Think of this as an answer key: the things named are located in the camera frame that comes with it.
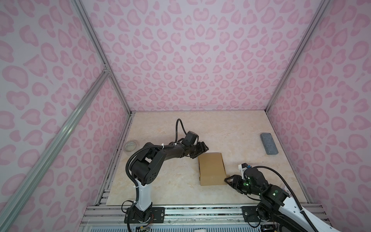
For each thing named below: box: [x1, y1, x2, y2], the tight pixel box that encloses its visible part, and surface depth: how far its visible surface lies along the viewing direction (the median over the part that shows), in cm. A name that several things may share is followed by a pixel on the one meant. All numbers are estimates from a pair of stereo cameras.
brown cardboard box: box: [198, 152, 231, 187], surface depth 86 cm
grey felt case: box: [259, 132, 279, 156], surface depth 100 cm
